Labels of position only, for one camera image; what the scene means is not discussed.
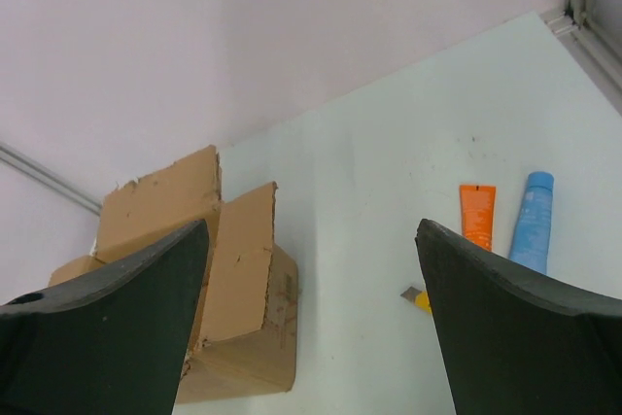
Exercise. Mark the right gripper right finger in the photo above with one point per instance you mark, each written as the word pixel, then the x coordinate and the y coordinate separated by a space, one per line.
pixel 514 341

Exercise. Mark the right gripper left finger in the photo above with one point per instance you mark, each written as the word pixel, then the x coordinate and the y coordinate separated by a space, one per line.
pixel 112 341

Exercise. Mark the blue cosmetic tube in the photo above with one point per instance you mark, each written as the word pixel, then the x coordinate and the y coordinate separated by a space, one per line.
pixel 531 238

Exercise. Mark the yellow utility knife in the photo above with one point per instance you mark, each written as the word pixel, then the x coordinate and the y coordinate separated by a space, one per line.
pixel 418 298

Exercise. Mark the brown cardboard express box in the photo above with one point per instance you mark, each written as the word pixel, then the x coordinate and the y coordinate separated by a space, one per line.
pixel 243 340

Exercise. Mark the orange cosmetic tube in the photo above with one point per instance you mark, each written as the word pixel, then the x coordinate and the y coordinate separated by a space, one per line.
pixel 477 212

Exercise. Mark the left aluminium frame post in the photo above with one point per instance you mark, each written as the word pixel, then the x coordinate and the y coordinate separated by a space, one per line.
pixel 46 177

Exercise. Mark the right aluminium side rail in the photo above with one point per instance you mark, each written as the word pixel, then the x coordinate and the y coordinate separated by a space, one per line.
pixel 594 56

